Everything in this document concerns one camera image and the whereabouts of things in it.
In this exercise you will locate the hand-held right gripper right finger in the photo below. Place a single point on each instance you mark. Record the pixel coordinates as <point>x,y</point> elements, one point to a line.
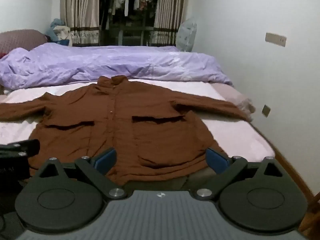
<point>217,162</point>

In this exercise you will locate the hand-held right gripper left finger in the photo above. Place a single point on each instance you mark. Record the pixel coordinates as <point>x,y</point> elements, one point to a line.
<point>106,159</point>

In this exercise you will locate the purple duvet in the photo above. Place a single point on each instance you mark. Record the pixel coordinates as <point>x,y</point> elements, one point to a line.
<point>100,62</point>

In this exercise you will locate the row of hanging clothes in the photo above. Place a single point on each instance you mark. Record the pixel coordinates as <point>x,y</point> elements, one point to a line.
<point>125,5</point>

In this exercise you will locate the fan with printed cover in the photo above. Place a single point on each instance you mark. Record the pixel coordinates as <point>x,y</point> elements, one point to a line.
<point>187,35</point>

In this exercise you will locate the brown button-up shirt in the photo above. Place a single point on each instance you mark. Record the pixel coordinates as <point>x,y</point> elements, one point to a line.
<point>150,135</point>

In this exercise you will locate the wooden furniture piece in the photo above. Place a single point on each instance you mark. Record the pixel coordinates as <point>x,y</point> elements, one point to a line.
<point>311,212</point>

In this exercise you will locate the mauve dotted pillow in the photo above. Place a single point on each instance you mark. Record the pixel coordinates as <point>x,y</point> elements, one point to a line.
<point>20,40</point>

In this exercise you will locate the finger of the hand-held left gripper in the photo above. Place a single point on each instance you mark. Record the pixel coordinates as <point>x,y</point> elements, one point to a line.
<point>25,145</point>

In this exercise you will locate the pile of blue white clothes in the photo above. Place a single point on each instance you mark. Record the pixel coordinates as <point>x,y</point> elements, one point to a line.
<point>53,28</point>

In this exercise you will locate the small wall outlet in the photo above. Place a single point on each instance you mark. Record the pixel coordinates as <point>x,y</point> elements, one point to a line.
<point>266,110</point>

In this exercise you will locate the white cloth bag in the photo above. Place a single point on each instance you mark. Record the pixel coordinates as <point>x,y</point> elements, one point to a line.
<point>64,36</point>

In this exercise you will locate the beige striped curtain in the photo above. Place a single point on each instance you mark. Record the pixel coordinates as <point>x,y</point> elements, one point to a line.
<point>80,12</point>
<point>170,12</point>

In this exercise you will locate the beige wall switch panel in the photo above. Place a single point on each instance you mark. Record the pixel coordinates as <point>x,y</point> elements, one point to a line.
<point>275,39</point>

